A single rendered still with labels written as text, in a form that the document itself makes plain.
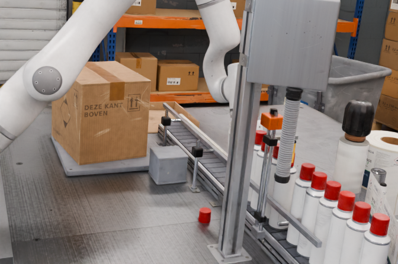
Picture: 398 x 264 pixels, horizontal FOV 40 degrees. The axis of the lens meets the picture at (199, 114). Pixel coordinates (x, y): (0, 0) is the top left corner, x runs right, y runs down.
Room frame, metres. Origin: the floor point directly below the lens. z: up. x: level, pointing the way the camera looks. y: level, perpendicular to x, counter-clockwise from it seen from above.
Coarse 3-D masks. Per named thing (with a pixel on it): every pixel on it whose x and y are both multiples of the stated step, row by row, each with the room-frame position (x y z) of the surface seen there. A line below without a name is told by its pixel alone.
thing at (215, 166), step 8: (168, 128) 2.00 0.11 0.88; (176, 128) 2.01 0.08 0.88; (184, 128) 2.02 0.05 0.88; (176, 136) 1.92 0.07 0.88; (184, 136) 1.93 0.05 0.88; (192, 136) 1.94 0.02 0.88; (184, 144) 1.84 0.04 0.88; (192, 144) 1.85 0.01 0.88; (200, 144) 1.85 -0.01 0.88; (200, 160) 1.70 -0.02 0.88; (208, 160) 1.71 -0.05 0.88; (216, 160) 1.71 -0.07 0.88; (208, 168) 1.64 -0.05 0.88; (216, 168) 1.65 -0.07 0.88; (224, 168) 1.65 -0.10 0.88; (216, 176) 1.58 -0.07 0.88; (224, 176) 1.59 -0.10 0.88; (248, 208) 1.38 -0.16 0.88; (264, 224) 1.29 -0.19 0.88; (272, 232) 1.26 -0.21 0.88; (280, 232) 1.26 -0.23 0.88; (280, 240) 1.22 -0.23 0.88; (288, 248) 1.19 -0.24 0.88; (296, 248) 1.19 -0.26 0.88; (296, 256) 1.15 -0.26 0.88
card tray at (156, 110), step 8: (152, 104) 2.38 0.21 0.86; (160, 104) 2.39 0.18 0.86; (168, 104) 2.41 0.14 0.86; (176, 104) 2.39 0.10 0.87; (152, 112) 2.33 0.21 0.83; (160, 112) 2.35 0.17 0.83; (168, 112) 2.36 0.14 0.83; (184, 112) 2.30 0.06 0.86; (152, 120) 2.22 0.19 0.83; (160, 120) 2.23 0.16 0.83; (192, 120) 2.21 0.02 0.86; (152, 128) 2.12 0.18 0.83
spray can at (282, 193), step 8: (280, 184) 1.27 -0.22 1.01; (288, 184) 1.27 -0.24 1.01; (280, 192) 1.27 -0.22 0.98; (288, 192) 1.27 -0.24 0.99; (280, 200) 1.27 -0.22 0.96; (288, 200) 1.27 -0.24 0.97; (272, 208) 1.28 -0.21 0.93; (288, 208) 1.27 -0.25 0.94; (272, 216) 1.28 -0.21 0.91; (280, 216) 1.27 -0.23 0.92; (272, 224) 1.27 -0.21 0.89
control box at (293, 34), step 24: (264, 0) 1.15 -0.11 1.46; (288, 0) 1.14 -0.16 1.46; (312, 0) 1.13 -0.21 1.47; (336, 0) 1.13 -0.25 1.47; (264, 24) 1.15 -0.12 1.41; (288, 24) 1.14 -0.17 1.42; (312, 24) 1.13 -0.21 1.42; (336, 24) 1.12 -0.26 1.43; (264, 48) 1.15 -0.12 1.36; (288, 48) 1.14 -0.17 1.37; (312, 48) 1.13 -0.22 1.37; (264, 72) 1.15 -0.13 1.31; (288, 72) 1.14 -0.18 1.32; (312, 72) 1.13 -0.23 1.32
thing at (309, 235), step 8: (176, 112) 1.95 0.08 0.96; (184, 120) 1.86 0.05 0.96; (192, 128) 1.78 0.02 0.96; (200, 136) 1.71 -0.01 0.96; (208, 144) 1.64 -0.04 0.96; (216, 152) 1.58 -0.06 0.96; (224, 160) 1.53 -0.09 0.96; (256, 184) 1.36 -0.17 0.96; (256, 192) 1.34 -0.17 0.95; (272, 200) 1.27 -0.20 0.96; (280, 208) 1.23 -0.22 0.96; (288, 216) 1.19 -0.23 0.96; (296, 224) 1.16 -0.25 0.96; (304, 232) 1.12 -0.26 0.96; (312, 240) 1.09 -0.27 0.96
